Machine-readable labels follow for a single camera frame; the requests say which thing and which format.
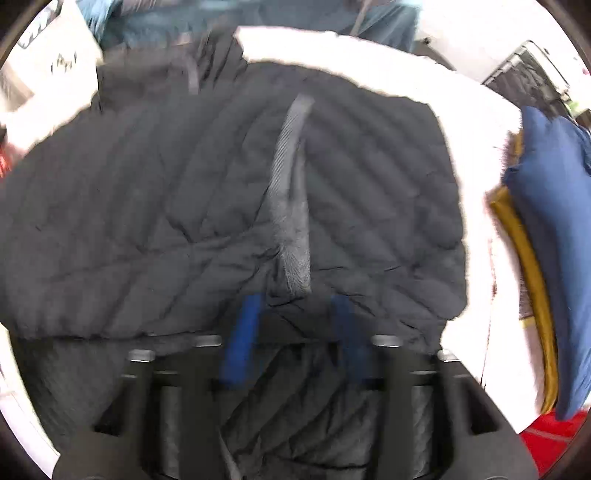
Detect navy blue folded cloth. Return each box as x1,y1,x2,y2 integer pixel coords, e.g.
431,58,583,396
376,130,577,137
502,106,591,422

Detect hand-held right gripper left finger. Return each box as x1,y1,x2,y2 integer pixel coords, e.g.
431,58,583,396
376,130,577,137
54,294,265,478

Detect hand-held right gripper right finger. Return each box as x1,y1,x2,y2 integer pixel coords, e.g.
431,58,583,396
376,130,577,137
329,294,539,479

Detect bed with teal skirt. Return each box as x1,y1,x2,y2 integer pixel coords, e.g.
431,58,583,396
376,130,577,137
76,0,422,55

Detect black quilted jacket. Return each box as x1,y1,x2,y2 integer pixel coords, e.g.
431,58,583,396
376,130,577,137
0,32,470,480

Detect pink dotted blanket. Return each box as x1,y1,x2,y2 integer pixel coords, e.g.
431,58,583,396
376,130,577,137
0,25,551,477

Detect black wire rack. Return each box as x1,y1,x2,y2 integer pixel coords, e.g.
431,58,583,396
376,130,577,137
481,41,579,117

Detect mustard yellow cloth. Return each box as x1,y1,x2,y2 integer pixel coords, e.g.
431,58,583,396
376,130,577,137
487,134,560,417

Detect white slanted pole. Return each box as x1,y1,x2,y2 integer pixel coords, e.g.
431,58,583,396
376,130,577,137
352,0,372,37

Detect white standing machine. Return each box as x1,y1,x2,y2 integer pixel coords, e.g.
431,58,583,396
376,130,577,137
0,0,105,117

